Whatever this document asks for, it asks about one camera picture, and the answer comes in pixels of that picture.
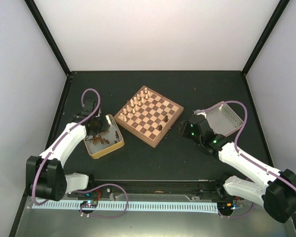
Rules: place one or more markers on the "wooden chess board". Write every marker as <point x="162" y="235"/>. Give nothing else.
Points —
<point x="148" y="109"/>

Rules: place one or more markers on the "silver metal tray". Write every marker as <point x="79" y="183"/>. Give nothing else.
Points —
<point x="223" y="119"/>

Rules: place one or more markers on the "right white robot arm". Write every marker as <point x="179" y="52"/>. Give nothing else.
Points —
<point x="269" y="187"/>

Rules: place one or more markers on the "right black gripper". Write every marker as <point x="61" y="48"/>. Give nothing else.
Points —
<point x="183" y="129"/>

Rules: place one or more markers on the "left controller board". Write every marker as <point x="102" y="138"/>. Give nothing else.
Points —
<point x="89" y="204"/>

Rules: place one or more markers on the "white slotted cable duct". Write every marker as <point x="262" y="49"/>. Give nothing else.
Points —
<point x="199" y="207"/>

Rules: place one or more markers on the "yellow tin box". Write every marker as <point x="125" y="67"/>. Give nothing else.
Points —
<point x="98" y="150"/>

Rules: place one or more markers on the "controller board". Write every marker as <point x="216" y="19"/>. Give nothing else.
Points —
<point x="228" y="206"/>
<point x="89" y="204"/>

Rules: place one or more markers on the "right controller board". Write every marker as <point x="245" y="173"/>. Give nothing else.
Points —
<point x="228" y="206"/>

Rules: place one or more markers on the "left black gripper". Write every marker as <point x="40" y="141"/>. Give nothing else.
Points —
<point x="105" y="127"/>

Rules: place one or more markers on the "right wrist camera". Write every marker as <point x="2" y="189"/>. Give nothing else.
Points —
<point x="199" y="112"/>

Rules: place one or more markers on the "black mounting rail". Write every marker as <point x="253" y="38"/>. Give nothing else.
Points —
<point x="204" y="189"/>

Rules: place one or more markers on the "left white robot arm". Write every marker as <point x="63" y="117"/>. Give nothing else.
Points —
<point x="45" y="176"/>

